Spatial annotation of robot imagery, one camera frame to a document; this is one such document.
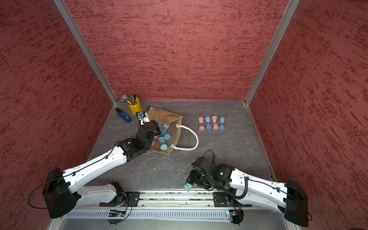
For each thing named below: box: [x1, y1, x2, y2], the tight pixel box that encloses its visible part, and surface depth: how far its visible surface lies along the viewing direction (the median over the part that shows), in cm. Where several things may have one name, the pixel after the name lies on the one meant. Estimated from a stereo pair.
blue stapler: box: [115, 107, 133, 123], surface depth 110 cm
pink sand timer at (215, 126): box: [211, 115, 220, 131], surface depth 106 cm
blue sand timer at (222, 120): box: [218, 116, 226, 131], surface depth 108 cm
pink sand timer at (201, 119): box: [197, 116, 206, 131], surface depth 108 cm
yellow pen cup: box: [127, 96, 144, 116], surface depth 109 cm
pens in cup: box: [120, 93, 137, 106], surface depth 105 cm
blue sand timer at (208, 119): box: [205, 115, 213, 130], surface depth 108 cm
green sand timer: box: [183, 182, 194, 193], surface depth 77 cm
